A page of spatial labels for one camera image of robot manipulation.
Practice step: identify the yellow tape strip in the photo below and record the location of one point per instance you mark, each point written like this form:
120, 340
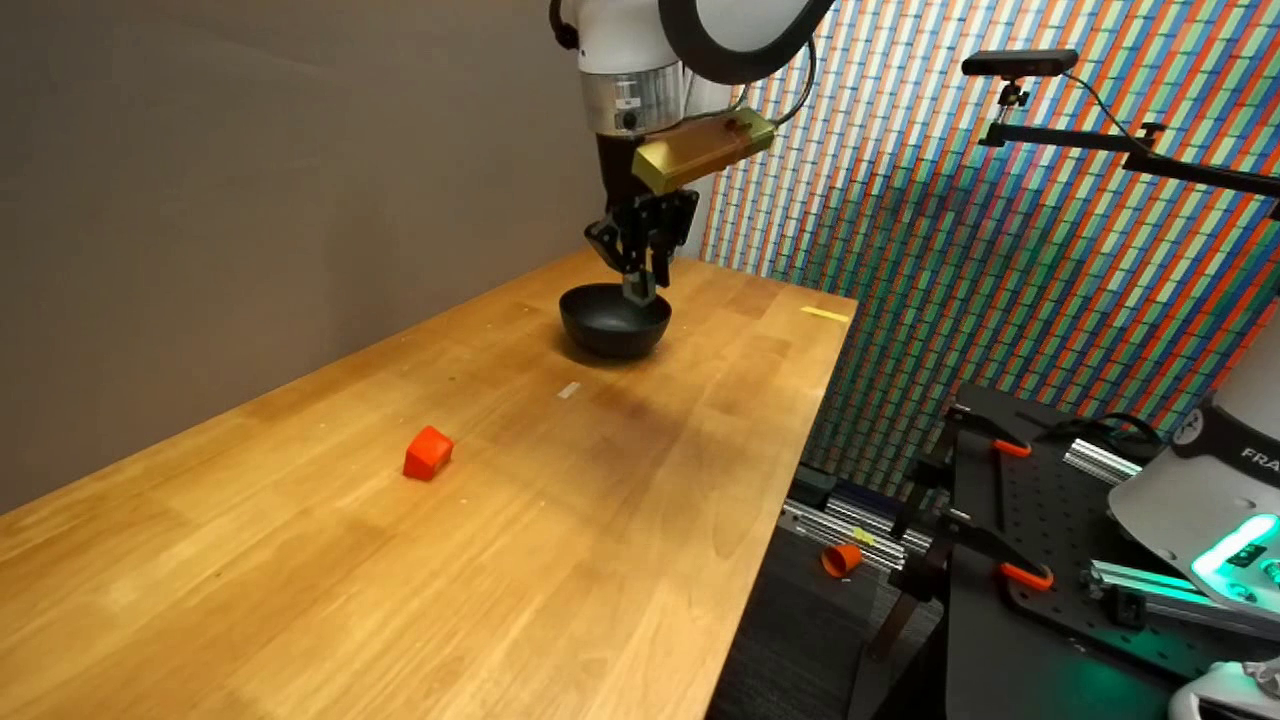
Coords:
826, 314

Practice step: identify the pale green plastic device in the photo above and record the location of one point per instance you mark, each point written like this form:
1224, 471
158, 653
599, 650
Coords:
1234, 694

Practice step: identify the black bar camera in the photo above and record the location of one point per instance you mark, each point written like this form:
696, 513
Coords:
1022, 60

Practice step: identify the orange block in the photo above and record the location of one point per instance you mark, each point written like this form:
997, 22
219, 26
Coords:
430, 454

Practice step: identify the aluminium profile rail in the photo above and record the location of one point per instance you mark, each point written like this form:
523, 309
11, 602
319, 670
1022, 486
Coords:
1105, 460
1172, 592

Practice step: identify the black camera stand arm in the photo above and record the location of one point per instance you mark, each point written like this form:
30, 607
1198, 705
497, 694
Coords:
1133, 150

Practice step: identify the black bowl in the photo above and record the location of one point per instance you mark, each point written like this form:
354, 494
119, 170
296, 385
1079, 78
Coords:
612, 327

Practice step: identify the striped metal rail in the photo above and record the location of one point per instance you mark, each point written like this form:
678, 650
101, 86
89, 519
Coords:
854, 525

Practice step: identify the small white tape strip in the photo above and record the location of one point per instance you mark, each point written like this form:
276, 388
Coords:
568, 388

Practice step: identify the grey fabric backdrop panel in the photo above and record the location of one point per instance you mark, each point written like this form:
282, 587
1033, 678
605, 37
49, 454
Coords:
242, 201

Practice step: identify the yellowish wrist camera box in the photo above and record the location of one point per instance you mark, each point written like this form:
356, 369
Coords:
701, 145

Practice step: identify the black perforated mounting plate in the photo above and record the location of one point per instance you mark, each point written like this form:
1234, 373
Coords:
1052, 643

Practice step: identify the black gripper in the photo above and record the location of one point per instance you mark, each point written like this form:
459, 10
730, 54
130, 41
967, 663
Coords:
626, 201

